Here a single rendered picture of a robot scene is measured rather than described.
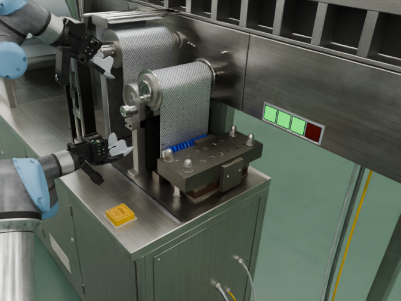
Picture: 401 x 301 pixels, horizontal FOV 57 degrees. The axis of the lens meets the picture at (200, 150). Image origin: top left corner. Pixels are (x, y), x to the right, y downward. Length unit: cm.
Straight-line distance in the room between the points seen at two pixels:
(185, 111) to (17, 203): 78
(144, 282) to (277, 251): 138
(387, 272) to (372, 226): 139
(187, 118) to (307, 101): 44
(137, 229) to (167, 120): 40
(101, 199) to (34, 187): 62
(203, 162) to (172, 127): 18
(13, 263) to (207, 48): 108
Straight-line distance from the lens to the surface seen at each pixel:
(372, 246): 279
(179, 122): 138
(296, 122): 130
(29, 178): 78
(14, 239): 79
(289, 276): 239
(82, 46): 112
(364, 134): 119
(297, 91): 128
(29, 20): 105
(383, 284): 162
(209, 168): 129
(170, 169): 128
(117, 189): 141
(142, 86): 132
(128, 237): 121
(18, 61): 92
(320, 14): 121
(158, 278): 133
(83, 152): 120
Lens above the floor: 172
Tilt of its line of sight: 30 degrees down
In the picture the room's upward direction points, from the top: 3 degrees clockwise
